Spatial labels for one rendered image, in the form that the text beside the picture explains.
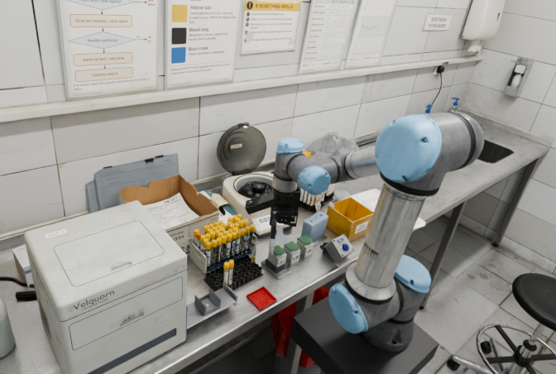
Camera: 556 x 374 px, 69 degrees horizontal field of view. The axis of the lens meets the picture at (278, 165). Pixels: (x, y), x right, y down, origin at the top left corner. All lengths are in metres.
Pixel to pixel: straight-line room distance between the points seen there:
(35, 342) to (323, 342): 0.73
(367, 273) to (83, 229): 0.67
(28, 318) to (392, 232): 0.98
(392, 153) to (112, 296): 0.64
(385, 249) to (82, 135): 1.02
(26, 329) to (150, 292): 0.42
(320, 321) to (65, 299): 0.64
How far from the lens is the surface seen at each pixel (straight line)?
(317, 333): 1.15
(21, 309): 1.36
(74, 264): 0.99
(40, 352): 1.24
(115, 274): 0.94
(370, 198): 1.88
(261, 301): 1.29
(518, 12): 3.36
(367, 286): 0.94
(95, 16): 1.35
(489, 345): 2.70
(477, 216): 3.68
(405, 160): 0.74
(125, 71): 1.42
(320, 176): 1.04
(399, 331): 1.16
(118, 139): 1.50
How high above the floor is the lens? 1.81
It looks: 27 degrees down
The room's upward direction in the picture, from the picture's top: 8 degrees clockwise
